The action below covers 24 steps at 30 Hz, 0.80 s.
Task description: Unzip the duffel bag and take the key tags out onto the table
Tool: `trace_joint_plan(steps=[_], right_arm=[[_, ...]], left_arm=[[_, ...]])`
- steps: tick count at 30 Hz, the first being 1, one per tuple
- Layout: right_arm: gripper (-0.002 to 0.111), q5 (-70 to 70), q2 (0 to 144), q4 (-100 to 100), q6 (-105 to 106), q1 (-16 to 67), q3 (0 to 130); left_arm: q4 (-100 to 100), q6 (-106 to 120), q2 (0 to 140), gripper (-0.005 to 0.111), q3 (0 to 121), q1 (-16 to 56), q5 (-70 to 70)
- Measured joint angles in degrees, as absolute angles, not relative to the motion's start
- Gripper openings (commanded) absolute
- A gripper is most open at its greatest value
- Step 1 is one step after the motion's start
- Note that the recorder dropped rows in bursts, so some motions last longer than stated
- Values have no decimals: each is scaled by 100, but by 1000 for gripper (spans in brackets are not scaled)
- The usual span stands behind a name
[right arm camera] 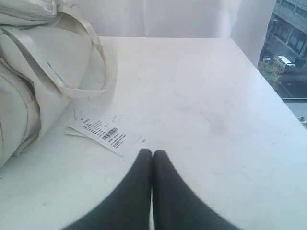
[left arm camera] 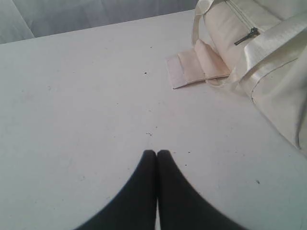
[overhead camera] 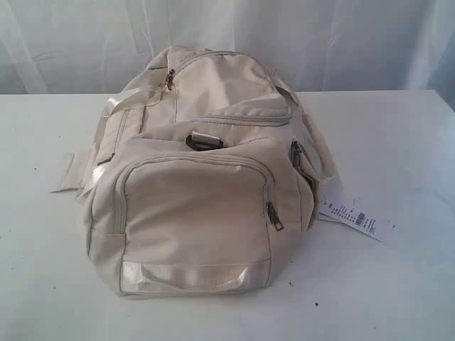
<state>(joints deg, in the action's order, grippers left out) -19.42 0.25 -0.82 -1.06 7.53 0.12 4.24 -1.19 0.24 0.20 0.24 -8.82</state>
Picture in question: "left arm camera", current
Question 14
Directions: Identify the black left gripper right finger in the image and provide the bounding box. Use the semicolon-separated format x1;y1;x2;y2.
157;150;244;230

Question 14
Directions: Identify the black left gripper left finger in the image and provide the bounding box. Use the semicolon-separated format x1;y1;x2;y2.
77;150;157;230

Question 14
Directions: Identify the beige duffel bag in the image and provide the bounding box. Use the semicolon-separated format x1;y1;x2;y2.
167;0;307;151

